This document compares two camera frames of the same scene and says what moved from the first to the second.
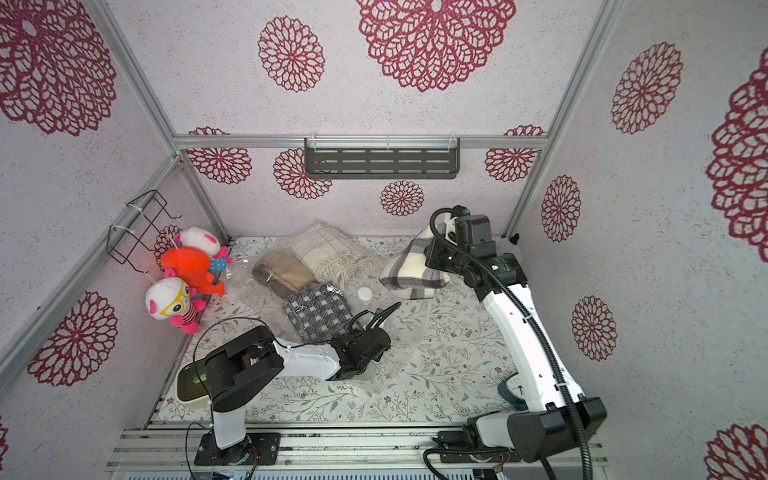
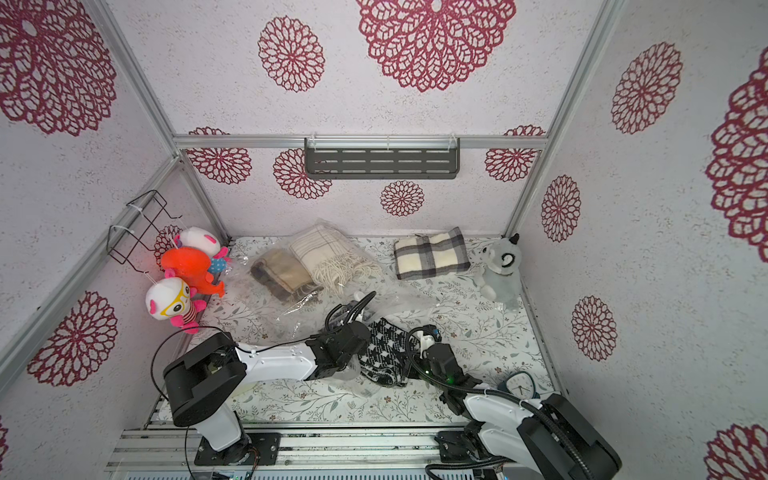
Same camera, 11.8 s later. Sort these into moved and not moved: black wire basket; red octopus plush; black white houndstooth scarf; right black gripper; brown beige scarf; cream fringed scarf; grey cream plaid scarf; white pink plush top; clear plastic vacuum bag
Moved: right black gripper; black white houndstooth scarf; grey cream plaid scarf
Not moved: clear plastic vacuum bag; black wire basket; brown beige scarf; red octopus plush; white pink plush top; cream fringed scarf
